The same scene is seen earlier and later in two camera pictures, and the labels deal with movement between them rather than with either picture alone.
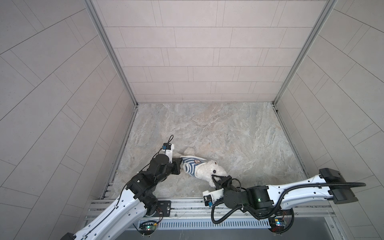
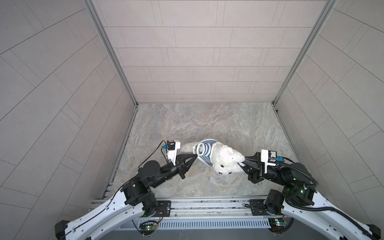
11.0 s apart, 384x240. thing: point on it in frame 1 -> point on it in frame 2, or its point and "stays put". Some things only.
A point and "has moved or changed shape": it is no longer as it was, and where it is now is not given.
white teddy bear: (206, 170) -> (226, 160)
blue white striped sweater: (189, 163) has moved or changed shape
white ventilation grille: (209, 223) stays put
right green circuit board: (276, 224) stays put
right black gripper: (222, 182) -> (256, 173)
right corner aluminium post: (324, 15) stays put
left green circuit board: (147, 227) stays put
